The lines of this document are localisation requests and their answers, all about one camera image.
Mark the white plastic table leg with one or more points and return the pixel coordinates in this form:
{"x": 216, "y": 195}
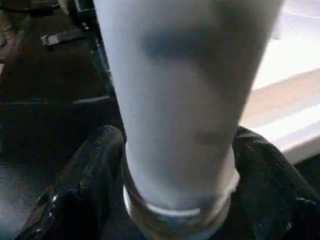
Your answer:
{"x": 185, "y": 100}

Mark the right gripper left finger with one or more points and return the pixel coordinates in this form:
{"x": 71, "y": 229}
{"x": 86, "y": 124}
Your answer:
{"x": 75, "y": 195}

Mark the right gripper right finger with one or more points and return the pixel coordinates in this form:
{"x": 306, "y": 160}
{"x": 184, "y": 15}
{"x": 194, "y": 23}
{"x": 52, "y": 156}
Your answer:
{"x": 275, "y": 195}

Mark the white plastic table top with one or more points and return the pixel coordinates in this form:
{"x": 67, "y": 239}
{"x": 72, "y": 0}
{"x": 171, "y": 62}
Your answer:
{"x": 290, "y": 90}

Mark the black mat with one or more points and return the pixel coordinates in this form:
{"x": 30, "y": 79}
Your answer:
{"x": 50, "y": 90}

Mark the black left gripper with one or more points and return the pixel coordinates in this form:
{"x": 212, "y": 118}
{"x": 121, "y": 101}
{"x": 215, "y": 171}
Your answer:
{"x": 77, "y": 22}

